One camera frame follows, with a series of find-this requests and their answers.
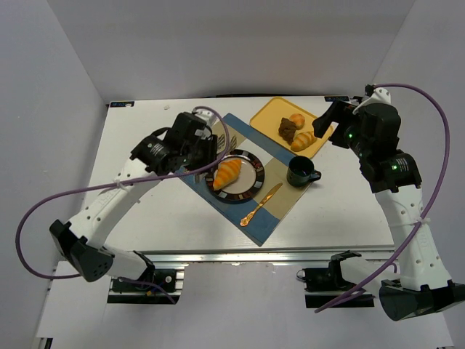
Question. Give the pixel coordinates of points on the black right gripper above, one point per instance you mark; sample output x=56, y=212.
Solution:
x=328, y=118

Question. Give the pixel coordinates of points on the dark green mug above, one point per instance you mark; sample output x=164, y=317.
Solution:
x=301, y=172

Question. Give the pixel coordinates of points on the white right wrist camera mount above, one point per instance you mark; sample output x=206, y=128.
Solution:
x=373, y=95

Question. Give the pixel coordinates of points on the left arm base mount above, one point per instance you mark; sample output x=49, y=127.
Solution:
x=163, y=287

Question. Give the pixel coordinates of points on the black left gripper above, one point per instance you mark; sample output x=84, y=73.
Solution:
x=209, y=152

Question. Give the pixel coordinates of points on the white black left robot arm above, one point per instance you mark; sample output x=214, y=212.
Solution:
x=82, y=239

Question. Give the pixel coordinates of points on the dark rimmed ceramic plate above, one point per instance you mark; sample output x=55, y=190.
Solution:
x=249, y=183

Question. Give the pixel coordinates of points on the blue beige patchwork placemat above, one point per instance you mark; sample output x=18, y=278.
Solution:
x=261, y=197

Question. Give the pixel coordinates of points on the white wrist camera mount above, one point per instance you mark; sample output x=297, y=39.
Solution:
x=206, y=115
x=373, y=95

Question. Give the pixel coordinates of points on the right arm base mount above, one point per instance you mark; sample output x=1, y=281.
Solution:
x=324, y=284

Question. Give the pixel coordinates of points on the chocolate croissant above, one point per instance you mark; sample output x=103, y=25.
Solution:
x=287, y=130

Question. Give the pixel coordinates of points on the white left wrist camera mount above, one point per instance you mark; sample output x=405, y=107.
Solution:
x=206, y=115

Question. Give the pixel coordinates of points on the steel serving tongs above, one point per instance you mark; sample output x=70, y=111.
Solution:
x=221, y=146

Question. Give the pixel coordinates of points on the gold ornate knife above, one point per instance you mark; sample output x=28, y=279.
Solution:
x=246, y=220

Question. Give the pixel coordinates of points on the striped bread roll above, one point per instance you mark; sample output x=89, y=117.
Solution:
x=227, y=172
x=302, y=141

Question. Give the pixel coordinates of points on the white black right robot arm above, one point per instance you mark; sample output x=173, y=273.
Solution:
x=414, y=282

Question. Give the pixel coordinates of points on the small round bun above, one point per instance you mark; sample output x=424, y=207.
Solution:
x=298, y=119

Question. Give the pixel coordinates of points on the aluminium table edge rail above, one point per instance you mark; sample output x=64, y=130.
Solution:
x=273, y=254

